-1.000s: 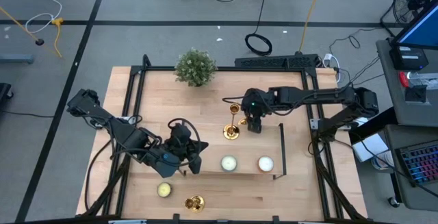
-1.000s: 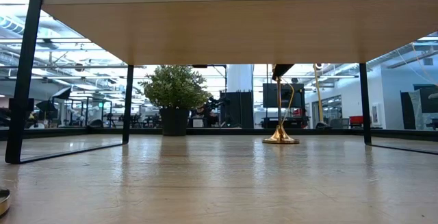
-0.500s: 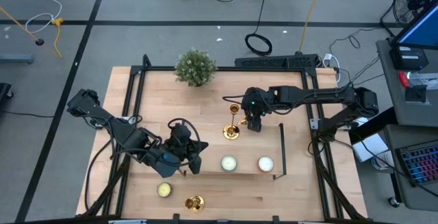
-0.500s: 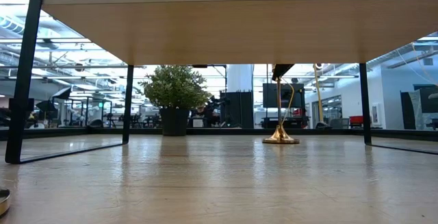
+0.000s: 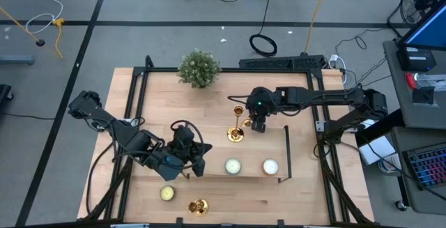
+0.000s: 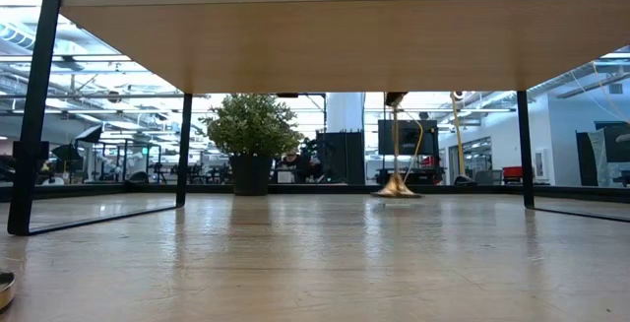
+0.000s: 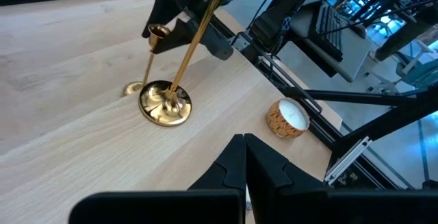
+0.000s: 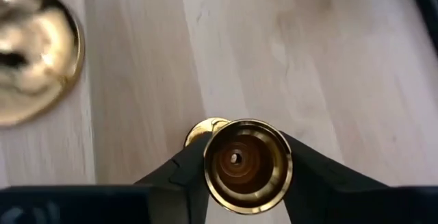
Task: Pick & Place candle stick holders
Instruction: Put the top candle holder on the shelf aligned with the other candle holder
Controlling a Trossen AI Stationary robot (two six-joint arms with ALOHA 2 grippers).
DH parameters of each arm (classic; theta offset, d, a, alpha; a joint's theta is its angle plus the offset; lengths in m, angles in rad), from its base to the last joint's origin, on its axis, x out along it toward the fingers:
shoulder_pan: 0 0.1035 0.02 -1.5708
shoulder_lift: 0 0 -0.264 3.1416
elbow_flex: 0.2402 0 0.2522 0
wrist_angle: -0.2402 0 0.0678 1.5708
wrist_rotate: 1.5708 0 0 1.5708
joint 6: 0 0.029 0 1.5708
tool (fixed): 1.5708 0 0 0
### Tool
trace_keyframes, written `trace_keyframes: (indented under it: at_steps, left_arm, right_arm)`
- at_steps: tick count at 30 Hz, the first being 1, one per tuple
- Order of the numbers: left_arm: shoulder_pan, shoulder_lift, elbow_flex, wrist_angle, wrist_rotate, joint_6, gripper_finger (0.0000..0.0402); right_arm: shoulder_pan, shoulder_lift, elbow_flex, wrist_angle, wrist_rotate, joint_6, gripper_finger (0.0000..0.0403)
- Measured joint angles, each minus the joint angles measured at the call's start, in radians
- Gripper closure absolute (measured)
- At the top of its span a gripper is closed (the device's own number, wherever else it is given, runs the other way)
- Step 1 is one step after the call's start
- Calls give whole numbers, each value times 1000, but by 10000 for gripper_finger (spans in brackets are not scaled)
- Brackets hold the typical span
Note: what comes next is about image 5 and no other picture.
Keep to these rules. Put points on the black desktop holder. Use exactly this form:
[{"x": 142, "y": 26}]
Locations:
[{"x": 423, "y": 95}]

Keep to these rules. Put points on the wooden riser shelf black legs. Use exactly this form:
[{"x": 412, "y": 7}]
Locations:
[{"x": 258, "y": 148}]

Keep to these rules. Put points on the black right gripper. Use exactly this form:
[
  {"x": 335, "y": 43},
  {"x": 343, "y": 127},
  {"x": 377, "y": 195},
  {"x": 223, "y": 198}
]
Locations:
[{"x": 259, "y": 123}]

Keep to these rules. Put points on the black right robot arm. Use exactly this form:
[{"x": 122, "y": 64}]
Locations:
[{"x": 313, "y": 95}]

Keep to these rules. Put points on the grey desk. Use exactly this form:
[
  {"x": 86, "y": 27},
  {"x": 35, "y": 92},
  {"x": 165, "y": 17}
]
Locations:
[{"x": 390, "y": 71}]

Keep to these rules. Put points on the potted green plant black pot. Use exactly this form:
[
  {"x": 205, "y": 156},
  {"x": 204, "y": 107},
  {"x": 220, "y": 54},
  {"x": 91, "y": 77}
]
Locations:
[{"x": 199, "y": 68}]

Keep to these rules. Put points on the black caster wheel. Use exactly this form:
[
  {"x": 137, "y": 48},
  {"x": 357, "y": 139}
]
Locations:
[{"x": 400, "y": 206}]

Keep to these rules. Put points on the yellow candle dark floral tin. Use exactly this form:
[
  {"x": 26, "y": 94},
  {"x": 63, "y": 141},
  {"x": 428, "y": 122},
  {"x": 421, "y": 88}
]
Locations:
[{"x": 167, "y": 193}]

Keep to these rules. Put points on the grey metal cart base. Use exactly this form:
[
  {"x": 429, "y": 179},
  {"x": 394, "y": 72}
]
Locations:
[{"x": 15, "y": 59}]

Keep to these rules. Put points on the tall gold candlestick holder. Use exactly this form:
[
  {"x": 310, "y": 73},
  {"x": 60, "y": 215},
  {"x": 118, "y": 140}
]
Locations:
[{"x": 236, "y": 134}]

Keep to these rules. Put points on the computer monitor blue screen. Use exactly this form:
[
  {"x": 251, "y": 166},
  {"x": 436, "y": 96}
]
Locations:
[{"x": 432, "y": 29}]

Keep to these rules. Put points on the black perforated power box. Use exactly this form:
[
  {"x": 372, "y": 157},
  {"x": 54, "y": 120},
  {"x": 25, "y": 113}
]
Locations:
[{"x": 278, "y": 62}]

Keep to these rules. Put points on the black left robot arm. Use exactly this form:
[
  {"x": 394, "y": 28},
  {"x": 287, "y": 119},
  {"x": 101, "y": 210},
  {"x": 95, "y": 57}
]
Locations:
[{"x": 129, "y": 139}]

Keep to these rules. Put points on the white power adapter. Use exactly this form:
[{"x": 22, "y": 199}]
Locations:
[{"x": 334, "y": 59}]

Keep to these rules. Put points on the white candle patterned tin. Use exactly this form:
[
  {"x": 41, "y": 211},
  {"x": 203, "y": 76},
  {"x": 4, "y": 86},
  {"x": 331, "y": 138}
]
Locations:
[{"x": 270, "y": 166}]

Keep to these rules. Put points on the clear plastic bottle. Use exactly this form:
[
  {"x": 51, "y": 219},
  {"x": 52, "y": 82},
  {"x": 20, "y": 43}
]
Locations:
[{"x": 432, "y": 81}]

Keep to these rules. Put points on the short gold candlestick holder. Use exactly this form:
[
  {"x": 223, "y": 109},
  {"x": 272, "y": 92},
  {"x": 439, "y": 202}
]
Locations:
[{"x": 201, "y": 207}]

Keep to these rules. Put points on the small black floor puck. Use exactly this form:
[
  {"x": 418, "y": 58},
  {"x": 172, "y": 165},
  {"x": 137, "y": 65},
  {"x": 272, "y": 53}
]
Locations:
[{"x": 40, "y": 42}]

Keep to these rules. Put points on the black aluminium table frame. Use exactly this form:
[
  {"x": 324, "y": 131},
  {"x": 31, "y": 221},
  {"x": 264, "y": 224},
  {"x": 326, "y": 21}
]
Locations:
[{"x": 226, "y": 70}]

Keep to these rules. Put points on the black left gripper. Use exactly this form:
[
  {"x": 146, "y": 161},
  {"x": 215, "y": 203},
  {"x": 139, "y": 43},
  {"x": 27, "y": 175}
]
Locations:
[{"x": 184, "y": 148}]

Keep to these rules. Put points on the pale green candle teal tin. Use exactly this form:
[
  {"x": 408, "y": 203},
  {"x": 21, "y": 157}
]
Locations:
[{"x": 233, "y": 166}]

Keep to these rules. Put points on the grey rolling cart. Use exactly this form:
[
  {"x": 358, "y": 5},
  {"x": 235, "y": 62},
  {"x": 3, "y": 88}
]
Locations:
[{"x": 428, "y": 201}]

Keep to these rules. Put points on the black label printer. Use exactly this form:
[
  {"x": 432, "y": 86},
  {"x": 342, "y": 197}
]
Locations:
[{"x": 414, "y": 62}]

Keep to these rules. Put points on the white cardboard box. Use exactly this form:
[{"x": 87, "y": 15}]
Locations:
[{"x": 378, "y": 149}]

